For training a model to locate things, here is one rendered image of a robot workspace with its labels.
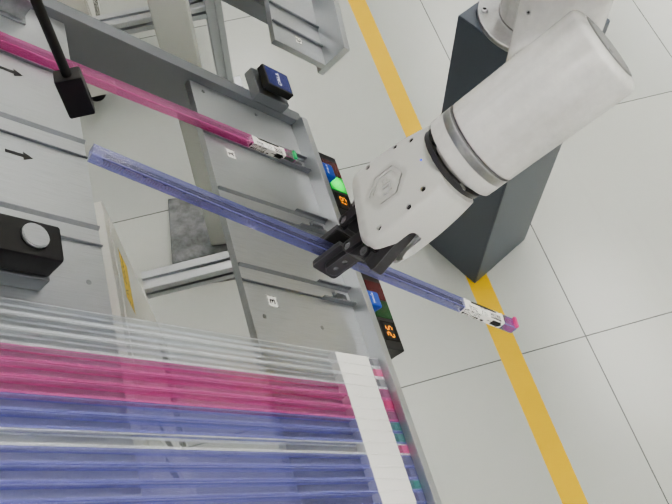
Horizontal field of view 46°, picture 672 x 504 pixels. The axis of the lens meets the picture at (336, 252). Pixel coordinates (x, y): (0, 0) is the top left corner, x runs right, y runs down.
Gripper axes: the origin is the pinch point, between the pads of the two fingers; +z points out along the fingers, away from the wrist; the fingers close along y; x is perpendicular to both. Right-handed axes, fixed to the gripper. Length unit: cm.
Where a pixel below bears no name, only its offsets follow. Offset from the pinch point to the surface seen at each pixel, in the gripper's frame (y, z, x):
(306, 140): -36.3, 11.2, 10.1
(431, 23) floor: -147, 16, 75
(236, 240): -10.8, 13.5, -1.4
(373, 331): -5.9, 11.4, 18.9
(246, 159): -26.3, 13.2, 0.2
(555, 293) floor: -59, 19, 99
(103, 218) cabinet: -36, 42, -3
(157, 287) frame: -46, 60, 19
